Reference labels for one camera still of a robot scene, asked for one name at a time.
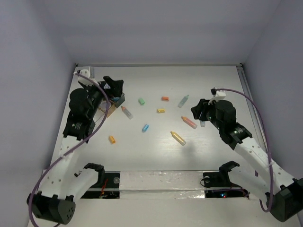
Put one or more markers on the green highlighter marker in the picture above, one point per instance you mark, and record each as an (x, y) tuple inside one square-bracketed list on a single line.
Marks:
[(183, 101)]

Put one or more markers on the green marker cap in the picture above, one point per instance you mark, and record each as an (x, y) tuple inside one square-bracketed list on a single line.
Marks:
[(141, 101)]

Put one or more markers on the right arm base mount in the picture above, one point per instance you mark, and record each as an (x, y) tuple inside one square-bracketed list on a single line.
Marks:
[(218, 184)]

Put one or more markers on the orange marker cap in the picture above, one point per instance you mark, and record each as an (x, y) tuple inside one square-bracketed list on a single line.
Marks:
[(111, 140)]

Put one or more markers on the peach highlighter marker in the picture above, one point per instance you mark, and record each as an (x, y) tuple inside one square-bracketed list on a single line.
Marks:
[(127, 112)]

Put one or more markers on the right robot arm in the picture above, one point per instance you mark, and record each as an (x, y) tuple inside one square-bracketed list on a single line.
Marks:
[(282, 193)]

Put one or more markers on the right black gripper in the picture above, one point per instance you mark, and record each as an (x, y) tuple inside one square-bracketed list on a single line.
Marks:
[(204, 105)]

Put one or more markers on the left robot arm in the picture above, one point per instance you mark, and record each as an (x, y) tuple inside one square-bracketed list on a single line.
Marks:
[(55, 194)]

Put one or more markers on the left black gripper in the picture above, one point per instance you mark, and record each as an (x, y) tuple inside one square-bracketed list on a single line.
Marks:
[(116, 87)]

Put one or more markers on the red-orange marker cap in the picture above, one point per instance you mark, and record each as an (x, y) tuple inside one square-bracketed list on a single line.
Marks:
[(165, 98)]

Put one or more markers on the blue marker cap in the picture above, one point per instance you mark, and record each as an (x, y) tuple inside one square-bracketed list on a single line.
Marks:
[(145, 128)]

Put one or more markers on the yellow highlighter marker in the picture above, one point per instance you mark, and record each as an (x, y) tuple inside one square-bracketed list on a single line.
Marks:
[(178, 138)]

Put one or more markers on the blue lid jar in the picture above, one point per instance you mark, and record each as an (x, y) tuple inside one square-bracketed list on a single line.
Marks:
[(115, 99)]

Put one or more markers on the dark grey plastic bin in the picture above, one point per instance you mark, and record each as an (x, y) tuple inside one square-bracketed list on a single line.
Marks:
[(119, 103)]

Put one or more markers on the red-orange highlighter marker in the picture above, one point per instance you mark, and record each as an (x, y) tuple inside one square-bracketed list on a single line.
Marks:
[(189, 122)]

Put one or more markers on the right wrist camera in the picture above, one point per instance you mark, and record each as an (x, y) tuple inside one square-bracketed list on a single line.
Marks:
[(218, 93)]

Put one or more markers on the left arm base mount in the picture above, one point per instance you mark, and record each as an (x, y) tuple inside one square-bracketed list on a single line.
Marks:
[(107, 185)]

